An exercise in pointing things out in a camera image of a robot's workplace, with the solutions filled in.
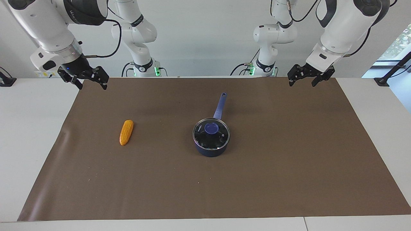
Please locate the window with greenery outside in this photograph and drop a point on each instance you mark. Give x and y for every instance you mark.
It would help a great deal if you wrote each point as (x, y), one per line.
(399, 41)

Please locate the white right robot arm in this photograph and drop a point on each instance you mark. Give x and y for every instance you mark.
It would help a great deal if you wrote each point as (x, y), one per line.
(38, 25)

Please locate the white wall socket box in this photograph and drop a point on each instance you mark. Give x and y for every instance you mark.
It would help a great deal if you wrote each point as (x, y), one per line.
(43, 74)

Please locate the brown table mat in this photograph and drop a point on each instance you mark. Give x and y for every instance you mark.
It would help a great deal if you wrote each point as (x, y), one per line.
(205, 186)

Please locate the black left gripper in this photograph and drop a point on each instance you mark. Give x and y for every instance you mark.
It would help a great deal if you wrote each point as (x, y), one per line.
(308, 70)

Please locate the yellow toy corn cob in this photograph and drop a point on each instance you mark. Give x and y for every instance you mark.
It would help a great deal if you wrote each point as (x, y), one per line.
(126, 132)

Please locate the small black table clamp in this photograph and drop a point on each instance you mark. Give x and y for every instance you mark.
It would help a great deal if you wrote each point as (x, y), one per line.
(6, 81)

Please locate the glass lid with blue knob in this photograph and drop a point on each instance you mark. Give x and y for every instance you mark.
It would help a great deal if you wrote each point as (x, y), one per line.
(211, 134)

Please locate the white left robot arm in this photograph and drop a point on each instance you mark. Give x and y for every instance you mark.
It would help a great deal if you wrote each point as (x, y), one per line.
(343, 29)

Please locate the black stand with slanted pole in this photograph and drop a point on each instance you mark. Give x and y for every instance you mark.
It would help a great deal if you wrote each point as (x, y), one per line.
(382, 80)

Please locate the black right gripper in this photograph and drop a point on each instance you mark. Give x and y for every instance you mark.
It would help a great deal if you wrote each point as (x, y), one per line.
(80, 67)

